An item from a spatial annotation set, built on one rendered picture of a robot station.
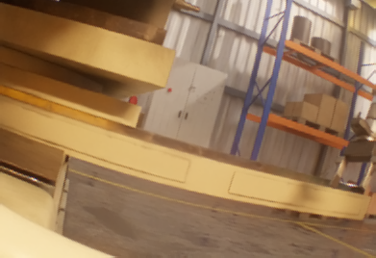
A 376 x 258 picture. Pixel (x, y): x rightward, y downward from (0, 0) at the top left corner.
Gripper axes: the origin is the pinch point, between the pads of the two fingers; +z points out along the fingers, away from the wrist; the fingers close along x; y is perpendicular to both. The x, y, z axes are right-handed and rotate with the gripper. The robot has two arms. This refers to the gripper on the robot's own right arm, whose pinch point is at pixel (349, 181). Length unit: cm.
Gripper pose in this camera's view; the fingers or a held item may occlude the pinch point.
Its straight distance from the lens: 117.1
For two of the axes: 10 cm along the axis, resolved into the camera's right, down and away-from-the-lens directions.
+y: 7.2, 6.4, 2.8
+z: -5.6, 7.7, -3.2
